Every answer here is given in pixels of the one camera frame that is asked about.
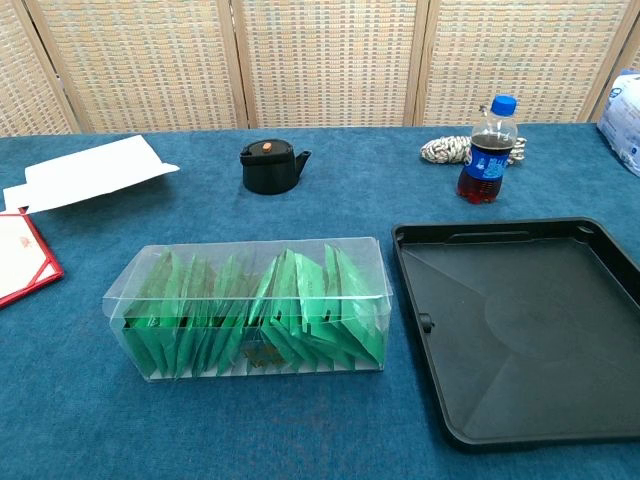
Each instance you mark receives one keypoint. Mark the transparent plastic box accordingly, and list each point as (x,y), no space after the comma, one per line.
(250,250)

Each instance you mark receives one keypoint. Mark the black plastic tray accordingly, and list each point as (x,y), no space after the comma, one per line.
(525,325)

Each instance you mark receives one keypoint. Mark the black teapot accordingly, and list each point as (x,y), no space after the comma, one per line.
(267,172)

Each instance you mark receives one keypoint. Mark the cola bottle with blue cap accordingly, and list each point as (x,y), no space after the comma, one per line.
(485,170)

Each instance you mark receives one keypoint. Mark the woven folding screen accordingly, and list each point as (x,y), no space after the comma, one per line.
(325,60)

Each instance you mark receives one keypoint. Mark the white paper sheet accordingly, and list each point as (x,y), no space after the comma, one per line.
(95,170)

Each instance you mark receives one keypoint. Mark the red certificate folder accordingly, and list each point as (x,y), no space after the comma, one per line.
(20,255)

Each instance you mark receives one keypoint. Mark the white tissue pack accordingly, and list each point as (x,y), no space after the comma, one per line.
(622,125)

